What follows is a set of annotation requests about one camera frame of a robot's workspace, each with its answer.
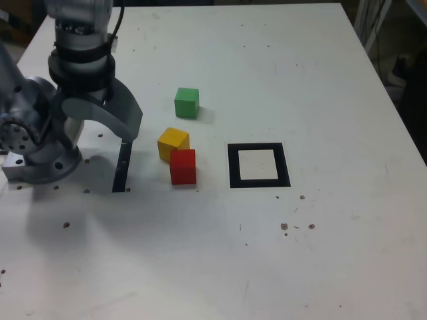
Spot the green cube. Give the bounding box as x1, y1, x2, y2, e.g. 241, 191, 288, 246
173, 87, 200, 119

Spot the white metal frame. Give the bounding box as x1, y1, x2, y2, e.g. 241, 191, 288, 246
353, 0, 396, 57

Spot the black tape square outline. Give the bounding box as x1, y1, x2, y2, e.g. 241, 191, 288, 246
227, 142, 292, 189

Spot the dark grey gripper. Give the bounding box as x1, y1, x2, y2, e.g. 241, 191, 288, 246
55, 78, 144, 143

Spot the black tape strip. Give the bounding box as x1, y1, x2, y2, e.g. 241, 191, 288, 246
111, 139, 133, 193

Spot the red cube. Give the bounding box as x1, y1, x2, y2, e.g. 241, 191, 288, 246
169, 149, 197, 185

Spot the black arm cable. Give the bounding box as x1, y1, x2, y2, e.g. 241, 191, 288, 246
107, 5, 126, 51

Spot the yellow cube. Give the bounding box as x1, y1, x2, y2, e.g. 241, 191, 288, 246
157, 127, 190, 163

